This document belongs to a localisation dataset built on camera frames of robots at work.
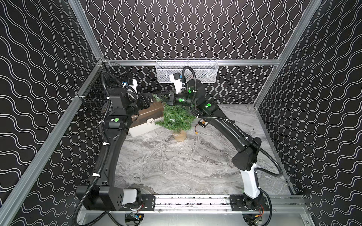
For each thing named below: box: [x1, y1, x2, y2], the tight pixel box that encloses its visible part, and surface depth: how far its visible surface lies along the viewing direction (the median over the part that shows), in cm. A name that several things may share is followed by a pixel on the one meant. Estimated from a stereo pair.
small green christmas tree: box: [152, 93, 197, 142], surface depth 80 cm
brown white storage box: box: [128, 101, 165, 138], surface depth 94 cm
